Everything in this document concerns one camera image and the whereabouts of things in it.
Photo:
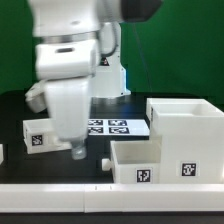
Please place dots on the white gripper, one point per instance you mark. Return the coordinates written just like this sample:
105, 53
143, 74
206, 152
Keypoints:
67, 69

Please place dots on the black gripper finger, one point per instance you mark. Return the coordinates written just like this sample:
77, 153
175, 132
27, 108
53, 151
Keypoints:
78, 149

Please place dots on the white drawer with knob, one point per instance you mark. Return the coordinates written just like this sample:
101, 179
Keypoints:
133, 162

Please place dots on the white drawer cabinet box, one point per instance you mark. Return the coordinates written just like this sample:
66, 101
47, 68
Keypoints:
190, 135

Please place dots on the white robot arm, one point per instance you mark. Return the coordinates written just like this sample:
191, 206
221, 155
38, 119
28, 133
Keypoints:
65, 21

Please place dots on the white drawer rear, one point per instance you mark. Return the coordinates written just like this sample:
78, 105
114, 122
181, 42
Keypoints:
40, 137

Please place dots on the marker tag sheet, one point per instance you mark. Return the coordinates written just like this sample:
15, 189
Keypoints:
118, 127

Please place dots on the white left fence piece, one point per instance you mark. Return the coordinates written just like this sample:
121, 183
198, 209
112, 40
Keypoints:
1, 154

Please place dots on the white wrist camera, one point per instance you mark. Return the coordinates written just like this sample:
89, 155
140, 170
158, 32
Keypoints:
35, 97

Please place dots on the white front fence rail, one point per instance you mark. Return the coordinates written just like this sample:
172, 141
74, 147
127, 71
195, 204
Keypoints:
89, 198

